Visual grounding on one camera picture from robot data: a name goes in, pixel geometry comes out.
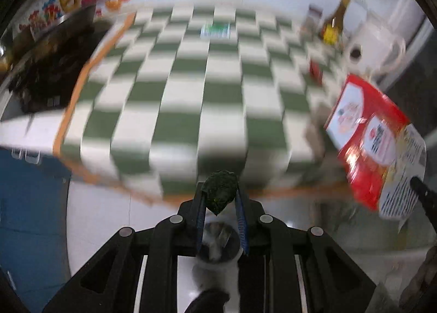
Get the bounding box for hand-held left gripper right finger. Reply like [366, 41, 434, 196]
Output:
[235, 192, 388, 313]

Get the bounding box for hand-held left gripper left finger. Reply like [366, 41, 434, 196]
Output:
[43, 190, 207, 313]

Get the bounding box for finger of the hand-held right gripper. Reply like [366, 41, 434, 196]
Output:
[409, 176, 437, 232]

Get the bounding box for dark green vegetable scrap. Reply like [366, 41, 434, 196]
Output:
[201, 170, 238, 216]

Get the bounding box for white round trash bin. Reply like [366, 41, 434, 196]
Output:
[192, 220, 240, 277]

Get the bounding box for red snack packet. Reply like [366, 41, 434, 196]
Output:
[324, 73, 412, 212]

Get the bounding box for person's leg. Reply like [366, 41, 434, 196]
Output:
[185, 288, 231, 313]

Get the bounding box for green white checkered tablecloth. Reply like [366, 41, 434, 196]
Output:
[53, 6, 345, 206]

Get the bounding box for white pink electric kettle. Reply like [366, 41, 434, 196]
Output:
[343, 23, 407, 78]

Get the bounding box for blue cabinet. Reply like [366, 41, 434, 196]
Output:
[0, 146, 73, 303]

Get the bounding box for green white sachet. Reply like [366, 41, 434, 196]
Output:
[200, 22, 232, 40]

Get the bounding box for brown sauce bottle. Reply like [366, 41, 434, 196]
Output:
[320, 0, 356, 45]

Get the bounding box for clear spice jar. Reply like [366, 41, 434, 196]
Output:
[300, 4, 324, 36]

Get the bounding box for dark wok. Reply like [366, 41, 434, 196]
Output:
[8, 4, 115, 114]

